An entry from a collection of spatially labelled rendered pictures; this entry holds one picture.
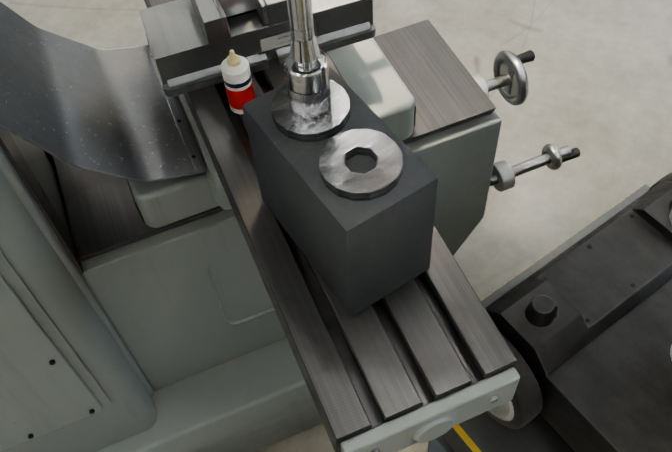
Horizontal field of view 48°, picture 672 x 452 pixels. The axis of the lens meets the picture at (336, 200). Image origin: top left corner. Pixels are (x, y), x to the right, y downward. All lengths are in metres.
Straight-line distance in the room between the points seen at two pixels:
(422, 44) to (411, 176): 0.75
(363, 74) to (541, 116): 1.16
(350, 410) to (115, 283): 0.60
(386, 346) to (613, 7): 2.10
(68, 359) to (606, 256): 0.95
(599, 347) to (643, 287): 0.14
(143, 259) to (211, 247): 0.12
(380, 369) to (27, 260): 0.55
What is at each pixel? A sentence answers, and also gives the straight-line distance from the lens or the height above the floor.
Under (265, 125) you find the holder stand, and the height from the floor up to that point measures 1.11.
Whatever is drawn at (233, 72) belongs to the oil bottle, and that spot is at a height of 1.00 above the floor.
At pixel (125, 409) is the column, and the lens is 1.62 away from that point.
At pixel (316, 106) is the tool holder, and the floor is 1.14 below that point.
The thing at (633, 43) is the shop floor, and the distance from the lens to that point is 2.72.
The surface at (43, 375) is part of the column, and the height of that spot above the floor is 0.55.
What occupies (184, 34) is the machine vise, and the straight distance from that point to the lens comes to 1.18.
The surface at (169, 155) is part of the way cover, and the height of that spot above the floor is 0.85.
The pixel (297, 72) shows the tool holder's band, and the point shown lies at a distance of 0.80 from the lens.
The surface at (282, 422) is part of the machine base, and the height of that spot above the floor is 0.12.
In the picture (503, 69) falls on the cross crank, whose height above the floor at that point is 0.62.
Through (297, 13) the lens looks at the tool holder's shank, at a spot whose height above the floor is 1.26.
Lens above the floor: 1.74
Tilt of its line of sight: 54 degrees down
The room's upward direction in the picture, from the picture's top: 5 degrees counter-clockwise
